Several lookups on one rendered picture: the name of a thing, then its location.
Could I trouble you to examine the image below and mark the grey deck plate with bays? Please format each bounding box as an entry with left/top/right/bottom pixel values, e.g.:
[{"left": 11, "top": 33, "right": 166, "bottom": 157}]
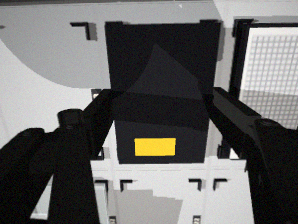
[{"left": 0, "top": 0, "right": 298, "bottom": 224}]

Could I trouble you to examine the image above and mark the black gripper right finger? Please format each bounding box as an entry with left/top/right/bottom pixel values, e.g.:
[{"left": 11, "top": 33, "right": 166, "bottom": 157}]
[{"left": 210, "top": 87, "right": 298, "bottom": 224}]

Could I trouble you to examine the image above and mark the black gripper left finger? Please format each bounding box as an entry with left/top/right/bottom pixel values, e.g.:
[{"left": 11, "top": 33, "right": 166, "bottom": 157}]
[{"left": 0, "top": 89, "right": 114, "bottom": 224}]

